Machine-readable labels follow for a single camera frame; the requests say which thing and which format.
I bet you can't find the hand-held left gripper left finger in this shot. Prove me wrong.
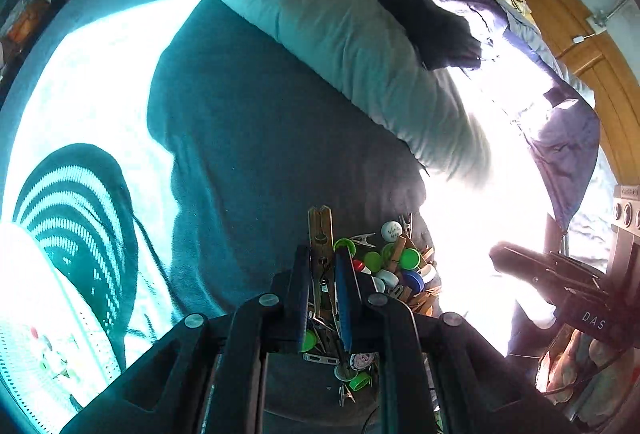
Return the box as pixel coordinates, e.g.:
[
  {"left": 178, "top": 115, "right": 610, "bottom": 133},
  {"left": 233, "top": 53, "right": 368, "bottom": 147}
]
[{"left": 60, "top": 245, "right": 315, "bottom": 434}]

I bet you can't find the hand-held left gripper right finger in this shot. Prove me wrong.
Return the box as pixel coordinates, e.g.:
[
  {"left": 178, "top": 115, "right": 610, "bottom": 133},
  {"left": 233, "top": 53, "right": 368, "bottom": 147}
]
[{"left": 335, "top": 248, "right": 576, "bottom": 434}]

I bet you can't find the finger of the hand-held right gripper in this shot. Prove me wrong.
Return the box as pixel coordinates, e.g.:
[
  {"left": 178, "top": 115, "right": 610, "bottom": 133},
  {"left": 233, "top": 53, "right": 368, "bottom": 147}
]
[{"left": 489, "top": 242, "right": 610, "bottom": 316}]

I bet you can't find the pile of caps and clips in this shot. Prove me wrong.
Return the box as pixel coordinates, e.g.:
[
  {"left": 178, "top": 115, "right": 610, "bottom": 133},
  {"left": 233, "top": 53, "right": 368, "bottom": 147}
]
[{"left": 302, "top": 213, "right": 443, "bottom": 407}]

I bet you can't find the wooden clothespin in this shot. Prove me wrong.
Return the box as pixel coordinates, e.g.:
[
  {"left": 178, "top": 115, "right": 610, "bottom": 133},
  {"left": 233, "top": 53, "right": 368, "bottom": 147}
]
[{"left": 307, "top": 205, "right": 337, "bottom": 315}]

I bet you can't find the heap of sorted small caps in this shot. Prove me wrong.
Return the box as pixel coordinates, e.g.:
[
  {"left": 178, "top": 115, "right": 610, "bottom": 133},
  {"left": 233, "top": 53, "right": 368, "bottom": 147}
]
[{"left": 27, "top": 324, "right": 76, "bottom": 382}]

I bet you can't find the white plastic basket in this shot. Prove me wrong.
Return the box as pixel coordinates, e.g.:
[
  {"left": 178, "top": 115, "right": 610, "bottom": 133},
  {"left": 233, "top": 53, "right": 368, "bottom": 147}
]
[{"left": 0, "top": 221, "right": 123, "bottom": 434}]

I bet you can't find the person's right hand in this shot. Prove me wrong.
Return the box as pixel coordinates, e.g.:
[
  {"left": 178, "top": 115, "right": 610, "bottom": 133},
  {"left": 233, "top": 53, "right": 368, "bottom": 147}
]
[{"left": 537, "top": 329, "right": 640, "bottom": 432}]

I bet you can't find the wooden headboard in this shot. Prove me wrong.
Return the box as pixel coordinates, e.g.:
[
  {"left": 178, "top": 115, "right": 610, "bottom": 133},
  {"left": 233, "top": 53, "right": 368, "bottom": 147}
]
[{"left": 492, "top": 0, "right": 640, "bottom": 187}]

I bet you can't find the black jacket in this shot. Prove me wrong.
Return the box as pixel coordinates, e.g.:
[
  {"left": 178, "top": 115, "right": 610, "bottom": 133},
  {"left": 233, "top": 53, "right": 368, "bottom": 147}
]
[{"left": 372, "top": 0, "right": 506, "bottom": 72}]

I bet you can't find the grey duvet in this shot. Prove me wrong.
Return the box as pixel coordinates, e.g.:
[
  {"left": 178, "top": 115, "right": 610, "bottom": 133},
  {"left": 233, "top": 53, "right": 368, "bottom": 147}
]
[{"left": 145, "top": 0, "right": 601, "bottom": 235}]

